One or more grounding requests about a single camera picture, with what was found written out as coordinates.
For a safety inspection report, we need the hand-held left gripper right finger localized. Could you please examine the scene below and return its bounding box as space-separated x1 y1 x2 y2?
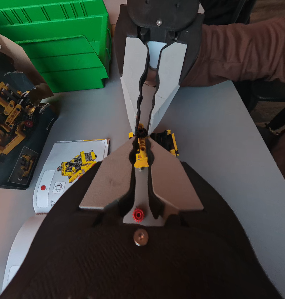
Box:
147 137 205 220

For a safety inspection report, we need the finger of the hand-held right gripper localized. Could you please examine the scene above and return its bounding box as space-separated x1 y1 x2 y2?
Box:
120 37 149 134
147 43 188 134

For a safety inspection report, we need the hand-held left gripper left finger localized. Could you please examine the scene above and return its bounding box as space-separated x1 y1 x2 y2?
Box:
79 137 136 218

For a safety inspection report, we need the yellow lego assembly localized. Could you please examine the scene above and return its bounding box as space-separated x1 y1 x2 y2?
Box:
128 124 150 169

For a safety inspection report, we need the person's right forearm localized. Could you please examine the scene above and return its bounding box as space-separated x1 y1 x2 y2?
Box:
181 16 285 87

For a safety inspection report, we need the yellow black lego chassis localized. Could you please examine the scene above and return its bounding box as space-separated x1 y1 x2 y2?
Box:
150 130 180 157

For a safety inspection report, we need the red lego gear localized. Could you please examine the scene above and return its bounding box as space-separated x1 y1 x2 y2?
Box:
132 208 146 222

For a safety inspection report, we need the lego instruction booklet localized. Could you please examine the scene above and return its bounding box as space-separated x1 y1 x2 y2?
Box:
2 139 110 292

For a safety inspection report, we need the dark printed lego box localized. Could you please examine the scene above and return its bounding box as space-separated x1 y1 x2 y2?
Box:
0 34 59 190

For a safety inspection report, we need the person's right hand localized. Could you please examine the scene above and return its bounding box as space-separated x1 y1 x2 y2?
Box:
144 67 159 87

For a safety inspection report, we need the green plastic bin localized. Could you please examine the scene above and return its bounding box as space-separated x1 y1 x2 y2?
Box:
0 0 112 93

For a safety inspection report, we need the black chair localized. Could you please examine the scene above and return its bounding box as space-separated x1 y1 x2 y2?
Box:
233 79 285 131

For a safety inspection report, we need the person's leg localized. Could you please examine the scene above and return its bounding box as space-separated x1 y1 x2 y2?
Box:
270 128 285 187

